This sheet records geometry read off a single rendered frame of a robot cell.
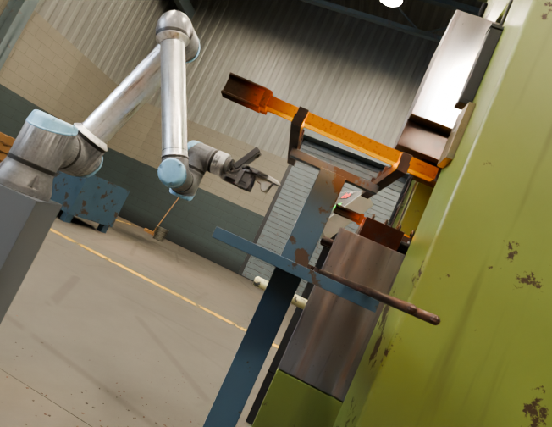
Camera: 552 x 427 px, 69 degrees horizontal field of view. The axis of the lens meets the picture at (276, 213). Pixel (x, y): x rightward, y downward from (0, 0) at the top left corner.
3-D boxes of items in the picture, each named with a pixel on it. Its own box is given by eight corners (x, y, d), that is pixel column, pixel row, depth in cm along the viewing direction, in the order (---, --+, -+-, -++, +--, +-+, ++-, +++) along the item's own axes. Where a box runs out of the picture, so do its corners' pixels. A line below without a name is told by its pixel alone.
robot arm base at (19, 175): (-26, 172, 123) (-10, 144, 124) (5, 180, 142) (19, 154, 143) (34, 199, 126) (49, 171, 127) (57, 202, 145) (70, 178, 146)
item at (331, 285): (211, 236, 67) (216, 225, 68) (235, 244, 107) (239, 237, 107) (375, 313, 66) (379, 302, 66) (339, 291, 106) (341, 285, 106)
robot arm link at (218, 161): (223, 154, 154) (218, 146, 145) (234, 159, 153) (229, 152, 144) (213, 175, 153) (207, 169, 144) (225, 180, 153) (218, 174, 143)
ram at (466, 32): (416, 102, 123) (466, -9, 127) (394, 143, 161) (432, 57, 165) (556, 153, 116) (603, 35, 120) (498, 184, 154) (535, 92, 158)
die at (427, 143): (396, 143, 135) (407, 119, 136) (387, 160, 155) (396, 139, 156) (521, 192, 128) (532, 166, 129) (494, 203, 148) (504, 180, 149)
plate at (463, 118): (445, 157, 107) (469, 101, 109) (436, 166, 116) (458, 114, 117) (453, 159, 107) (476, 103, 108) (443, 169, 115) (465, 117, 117)
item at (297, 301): (251, 285, 175) (256, 274, 175) (253, 285, 180) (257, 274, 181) (345, 331, 168) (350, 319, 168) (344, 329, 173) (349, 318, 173)
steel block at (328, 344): (277, 368, 114) (339, 226, 119) (288, 345, 152) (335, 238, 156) (470, 467, 105) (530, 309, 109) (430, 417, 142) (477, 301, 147)
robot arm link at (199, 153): (184, 165, 155) (195, 142, 156) (212, 178, 153) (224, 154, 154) (176, 158, 146) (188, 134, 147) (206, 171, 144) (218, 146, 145)
